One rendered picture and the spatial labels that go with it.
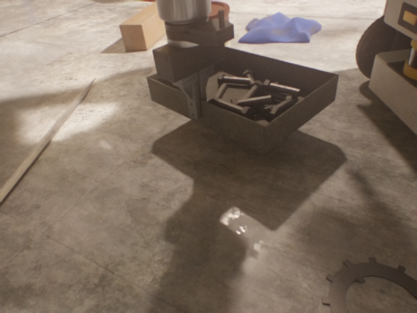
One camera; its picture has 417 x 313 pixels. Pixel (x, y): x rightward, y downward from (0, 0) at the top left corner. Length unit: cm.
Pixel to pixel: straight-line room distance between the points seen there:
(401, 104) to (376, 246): 31
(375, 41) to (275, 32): 47
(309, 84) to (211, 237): 41
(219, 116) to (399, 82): 37
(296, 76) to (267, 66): 8
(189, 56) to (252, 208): 29
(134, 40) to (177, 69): 82
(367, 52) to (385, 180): 39
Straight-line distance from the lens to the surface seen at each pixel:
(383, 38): 96
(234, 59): 88
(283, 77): 80
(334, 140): 77
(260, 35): 131
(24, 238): 68
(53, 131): 93
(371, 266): 55
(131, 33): 138
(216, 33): 52
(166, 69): 57
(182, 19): 55
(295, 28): 135
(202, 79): 63
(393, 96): 79
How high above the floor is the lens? 44
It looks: 38 degrees down
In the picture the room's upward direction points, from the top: 7 degrees counter-clockwise
